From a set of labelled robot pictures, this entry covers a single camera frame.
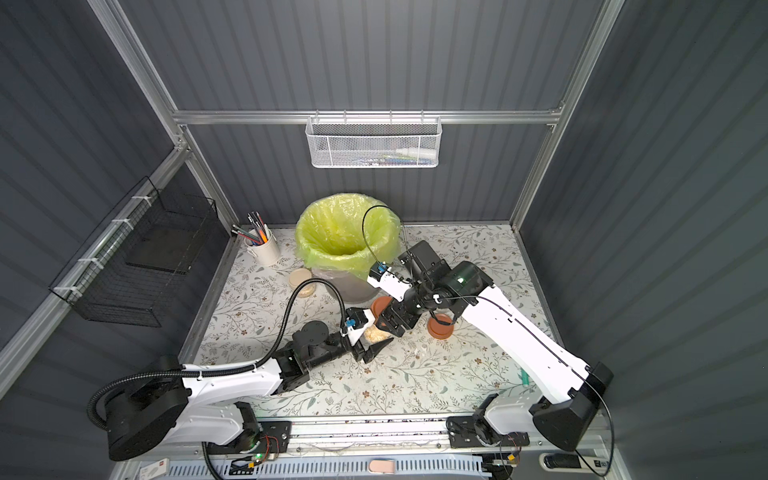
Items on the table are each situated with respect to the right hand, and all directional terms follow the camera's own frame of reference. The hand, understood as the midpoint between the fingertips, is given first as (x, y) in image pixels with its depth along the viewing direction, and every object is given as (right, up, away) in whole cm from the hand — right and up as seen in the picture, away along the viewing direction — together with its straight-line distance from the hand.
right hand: (392, 311), depth 69 cm
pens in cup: (-47, +20, +36) cm, 63 cm away
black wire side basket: (-64, +10, +4) cm, 65 cm away
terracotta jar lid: (+15, -10, +21) cm, 28 cm away
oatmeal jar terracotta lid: (-3, +1, -1) cm, 4 cm away
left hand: (-2, -5, +4) cm, 7 cm away
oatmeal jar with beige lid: (-31, +6, +30) cm, 44 cm away
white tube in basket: (+8, +45, +25) cm, 52 cm away
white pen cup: (-43, +13, +34) cm, 57 cm away
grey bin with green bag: (-16, +19, +29) cm, 38 cm away
